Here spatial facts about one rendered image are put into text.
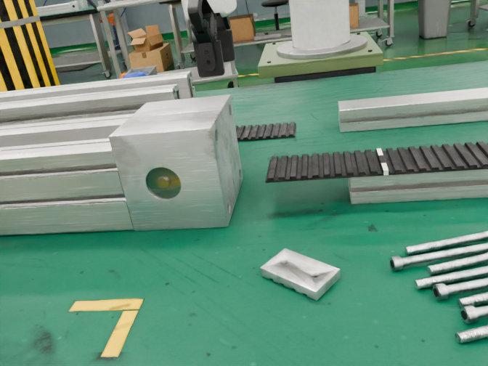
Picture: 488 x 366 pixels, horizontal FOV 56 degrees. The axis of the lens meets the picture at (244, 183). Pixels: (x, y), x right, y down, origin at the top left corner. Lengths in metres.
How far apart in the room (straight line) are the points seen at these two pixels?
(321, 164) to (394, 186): 0.07
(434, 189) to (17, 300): 0.36
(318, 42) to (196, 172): 0.62
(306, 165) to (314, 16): 0.57
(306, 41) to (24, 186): 0.67
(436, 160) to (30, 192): 0.37
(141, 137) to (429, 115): 0.37
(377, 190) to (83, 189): 0.27
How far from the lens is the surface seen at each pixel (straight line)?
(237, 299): 0.33
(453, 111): 0.62
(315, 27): 0.96
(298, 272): 0.33
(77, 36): 9.02
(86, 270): 0.41
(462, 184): 0.44
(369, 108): 0.59
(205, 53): 0.55
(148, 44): 5.58
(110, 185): 0.42
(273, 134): 0.61
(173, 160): 0.39
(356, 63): 0.93
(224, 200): 0.40
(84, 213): 0.45
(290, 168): 0.43
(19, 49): 3.71
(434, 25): 5.53
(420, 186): 0.43
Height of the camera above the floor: 0.99
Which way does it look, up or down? 25 degrees down
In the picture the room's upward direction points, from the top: 9 degrees counter-clockwise
